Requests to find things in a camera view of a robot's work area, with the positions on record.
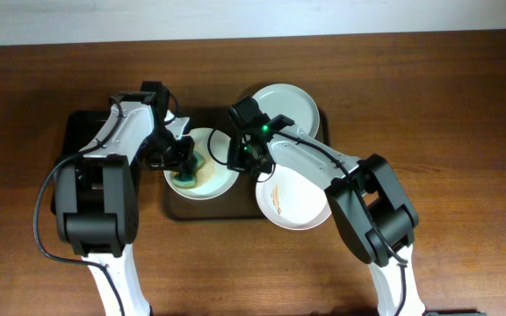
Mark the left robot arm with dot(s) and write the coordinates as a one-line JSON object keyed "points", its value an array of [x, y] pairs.
{"points": [[102, 240]]}

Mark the green and yellow sponge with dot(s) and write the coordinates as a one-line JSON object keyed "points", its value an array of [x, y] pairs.
{"points": [[188, 179]]}

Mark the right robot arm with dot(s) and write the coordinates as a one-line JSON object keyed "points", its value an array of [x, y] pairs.
{"points": [[372, 212]]}

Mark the brown translucent serving tray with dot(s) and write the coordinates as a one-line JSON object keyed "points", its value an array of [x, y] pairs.
{"points": [[239, 202]]}

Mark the pale grey plate top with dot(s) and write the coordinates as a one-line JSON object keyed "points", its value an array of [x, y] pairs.
{"points": [[292, 102]]}

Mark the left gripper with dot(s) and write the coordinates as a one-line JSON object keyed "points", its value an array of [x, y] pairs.
{"points": [[184, 158]]}

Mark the black rectangular sponge tray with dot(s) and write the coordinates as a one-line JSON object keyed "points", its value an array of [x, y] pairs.
{"points": [[73, 140]]}

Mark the white plate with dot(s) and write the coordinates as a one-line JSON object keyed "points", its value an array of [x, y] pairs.
{"points": [[213, 179], [289, 200]]}

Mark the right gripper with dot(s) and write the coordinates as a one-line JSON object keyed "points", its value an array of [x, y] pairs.
{"points": [[236, 162]]}

